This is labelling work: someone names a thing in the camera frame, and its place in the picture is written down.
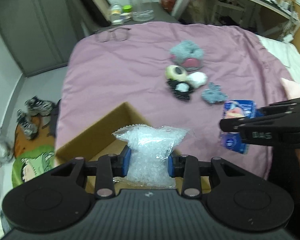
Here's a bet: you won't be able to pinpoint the purple frame eyeglasses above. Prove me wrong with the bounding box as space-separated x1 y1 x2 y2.
94 27 130 43

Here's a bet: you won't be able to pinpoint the brown cardboard box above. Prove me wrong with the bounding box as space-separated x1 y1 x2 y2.
54 102 211 194

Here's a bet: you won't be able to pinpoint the white desk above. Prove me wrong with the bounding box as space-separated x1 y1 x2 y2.
171 0 300 38

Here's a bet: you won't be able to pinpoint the clear plastic pellet bag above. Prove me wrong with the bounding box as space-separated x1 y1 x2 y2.
113 124 188 189

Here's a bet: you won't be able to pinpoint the pink bed sheet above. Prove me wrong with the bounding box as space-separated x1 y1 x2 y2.
56 22 290 178

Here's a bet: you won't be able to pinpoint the green cartoon floor mat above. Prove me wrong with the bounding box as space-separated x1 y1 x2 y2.
12 145 55 188

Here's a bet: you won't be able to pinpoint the large clear water jug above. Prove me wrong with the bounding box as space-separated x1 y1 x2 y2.
129 0 154 22

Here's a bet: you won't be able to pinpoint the grey door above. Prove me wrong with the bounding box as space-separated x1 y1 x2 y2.
0 0 91 78

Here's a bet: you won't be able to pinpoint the blue denim fish plush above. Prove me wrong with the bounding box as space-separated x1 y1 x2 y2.
201 82 229 104

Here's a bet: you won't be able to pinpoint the grey sneaker far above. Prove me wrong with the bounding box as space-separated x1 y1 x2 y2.
25 96 55 116

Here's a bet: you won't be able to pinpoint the white supplement bottle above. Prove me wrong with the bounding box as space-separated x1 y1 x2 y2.
109 3 122 25

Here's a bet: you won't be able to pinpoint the grey sneaker near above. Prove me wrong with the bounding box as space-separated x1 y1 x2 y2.
17 109 38 140

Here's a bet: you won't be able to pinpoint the grey sneaker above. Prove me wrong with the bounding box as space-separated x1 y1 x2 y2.
17 109 38 140
25 96 55 116

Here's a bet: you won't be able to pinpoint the green lid jar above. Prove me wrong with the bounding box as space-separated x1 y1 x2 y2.
121 5 132 21

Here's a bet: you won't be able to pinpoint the grey fluffy paw slipper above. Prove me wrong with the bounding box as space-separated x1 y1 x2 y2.
170 40 204 72

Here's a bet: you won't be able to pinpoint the black felt plush toy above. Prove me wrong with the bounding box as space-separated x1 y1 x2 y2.
167 79 194 101

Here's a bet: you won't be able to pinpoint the white tissue ball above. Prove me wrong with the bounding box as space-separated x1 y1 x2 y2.
186 72 207 89

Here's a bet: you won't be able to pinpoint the paper shopping bag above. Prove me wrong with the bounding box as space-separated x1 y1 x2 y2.
179 0 209 24

